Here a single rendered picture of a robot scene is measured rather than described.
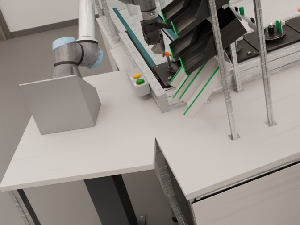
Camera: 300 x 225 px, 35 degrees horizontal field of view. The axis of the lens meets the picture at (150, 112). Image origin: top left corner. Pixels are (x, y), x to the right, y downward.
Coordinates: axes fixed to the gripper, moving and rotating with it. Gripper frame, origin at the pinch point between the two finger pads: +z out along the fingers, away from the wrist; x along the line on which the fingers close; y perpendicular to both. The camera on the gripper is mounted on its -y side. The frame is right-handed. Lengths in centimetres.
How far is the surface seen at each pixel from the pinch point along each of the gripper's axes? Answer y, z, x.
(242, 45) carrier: -41.0, 10.2, -1.4
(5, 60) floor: 121, 108, -338
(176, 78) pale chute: 1.1, 3.3, 20.7
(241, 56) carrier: -35.4, 10.2, 9.1
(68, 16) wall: 34, 95, -384
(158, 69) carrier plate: 3.5, 10.3, -5.9
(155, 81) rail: 8.1, 11.3, 2.6
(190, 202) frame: 18, 27, 74
